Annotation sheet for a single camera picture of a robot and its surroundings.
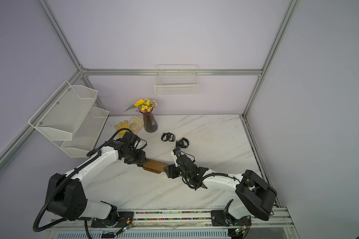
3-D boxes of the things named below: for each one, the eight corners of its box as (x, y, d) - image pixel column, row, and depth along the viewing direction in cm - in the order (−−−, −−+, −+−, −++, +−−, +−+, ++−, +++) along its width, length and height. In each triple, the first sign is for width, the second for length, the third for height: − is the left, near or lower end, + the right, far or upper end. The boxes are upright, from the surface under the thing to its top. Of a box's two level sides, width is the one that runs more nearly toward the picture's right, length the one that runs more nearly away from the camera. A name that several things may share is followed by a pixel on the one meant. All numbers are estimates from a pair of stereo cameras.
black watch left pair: (161, 141, 106) (161, 139, 104) (162, 135, 110) (161, 132, 108) (175, 141, 106) (174, 139, 104) (175, 135, 110) (175, 132, 108)
